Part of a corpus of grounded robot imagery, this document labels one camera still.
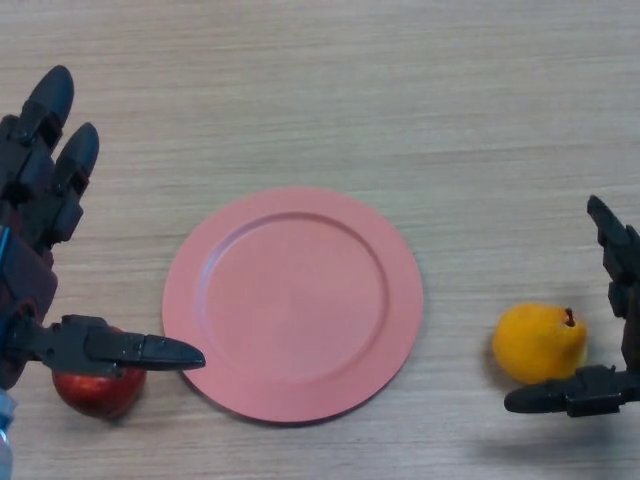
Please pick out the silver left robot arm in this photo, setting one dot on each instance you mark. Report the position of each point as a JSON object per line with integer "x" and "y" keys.
{"x": 5, "y": 435}

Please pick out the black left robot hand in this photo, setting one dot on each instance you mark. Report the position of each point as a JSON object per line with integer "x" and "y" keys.
{"x": 27, "y": 280}

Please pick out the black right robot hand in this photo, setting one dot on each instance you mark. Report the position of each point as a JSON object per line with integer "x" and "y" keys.
{"x": 622, "y": 270}

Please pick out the pink round plate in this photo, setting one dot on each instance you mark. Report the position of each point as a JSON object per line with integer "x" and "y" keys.
{"x": 292, "y": 305}

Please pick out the red apple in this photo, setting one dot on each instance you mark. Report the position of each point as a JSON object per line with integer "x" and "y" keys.
{"x": 97, "y": 395}

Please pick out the yellow pear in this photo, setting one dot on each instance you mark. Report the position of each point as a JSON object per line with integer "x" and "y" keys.
{"x": 537, "y": 342}

